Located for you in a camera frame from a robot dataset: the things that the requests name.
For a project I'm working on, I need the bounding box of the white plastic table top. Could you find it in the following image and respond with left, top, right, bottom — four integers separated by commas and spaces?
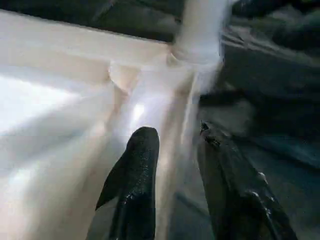
0, 8, 226, 240

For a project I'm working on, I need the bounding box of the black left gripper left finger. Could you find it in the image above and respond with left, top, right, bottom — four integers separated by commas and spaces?
86, 126, 161, 240

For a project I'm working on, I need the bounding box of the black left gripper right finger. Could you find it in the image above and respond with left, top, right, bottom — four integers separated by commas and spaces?
196, 119, 299, 240

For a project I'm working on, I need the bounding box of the white plastic table leg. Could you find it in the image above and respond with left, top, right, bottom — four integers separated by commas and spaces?
174, 0, 234, 66

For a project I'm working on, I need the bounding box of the black plastic mat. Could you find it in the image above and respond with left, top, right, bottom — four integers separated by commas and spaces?
0, 0, 320, 240

